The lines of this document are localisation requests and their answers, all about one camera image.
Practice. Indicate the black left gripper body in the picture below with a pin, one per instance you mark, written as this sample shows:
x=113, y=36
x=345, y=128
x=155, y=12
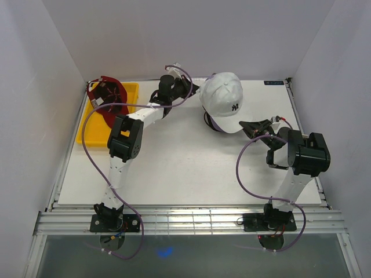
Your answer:
x=181, y=90

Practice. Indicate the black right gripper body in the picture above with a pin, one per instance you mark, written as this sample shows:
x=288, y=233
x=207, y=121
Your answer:
x=269, y=142

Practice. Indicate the white baseball cap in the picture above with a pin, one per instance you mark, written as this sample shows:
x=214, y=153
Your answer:
x=221, y=96

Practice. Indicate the black NY baseball cap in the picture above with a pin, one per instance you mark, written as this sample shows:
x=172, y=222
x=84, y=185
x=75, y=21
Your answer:
x=208, y=121

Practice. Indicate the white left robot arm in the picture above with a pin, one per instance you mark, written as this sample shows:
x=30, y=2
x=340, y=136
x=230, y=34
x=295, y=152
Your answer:
x=124, y=142

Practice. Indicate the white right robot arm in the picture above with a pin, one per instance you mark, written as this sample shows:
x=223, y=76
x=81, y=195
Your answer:
x=303, y=157

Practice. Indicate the red baseball cap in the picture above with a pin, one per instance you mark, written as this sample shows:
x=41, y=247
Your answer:
x=108, y=90

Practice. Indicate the yellow plastic bin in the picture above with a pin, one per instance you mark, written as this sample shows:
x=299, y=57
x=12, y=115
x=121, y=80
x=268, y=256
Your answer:
x=97, y=131

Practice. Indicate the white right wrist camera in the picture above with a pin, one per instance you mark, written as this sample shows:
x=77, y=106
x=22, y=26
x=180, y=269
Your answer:
x=276, y=121

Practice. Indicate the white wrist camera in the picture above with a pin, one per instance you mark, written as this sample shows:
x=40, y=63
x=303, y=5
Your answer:
x=276, y=121
x=174, y=70

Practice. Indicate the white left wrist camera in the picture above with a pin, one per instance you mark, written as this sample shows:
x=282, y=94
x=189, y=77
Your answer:
x=174, y=70

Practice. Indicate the black wire hat stand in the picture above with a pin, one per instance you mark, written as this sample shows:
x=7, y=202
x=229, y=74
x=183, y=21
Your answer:
x=208, y=120

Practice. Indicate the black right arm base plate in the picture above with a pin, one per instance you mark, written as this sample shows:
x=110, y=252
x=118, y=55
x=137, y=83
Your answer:
x=256, y=222

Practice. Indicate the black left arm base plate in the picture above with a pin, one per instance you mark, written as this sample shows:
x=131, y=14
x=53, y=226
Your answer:
x=123, y=223

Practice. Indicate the aluminium frame rail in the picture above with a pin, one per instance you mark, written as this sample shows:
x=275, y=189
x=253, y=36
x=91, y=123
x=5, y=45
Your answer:
x=219, y=220

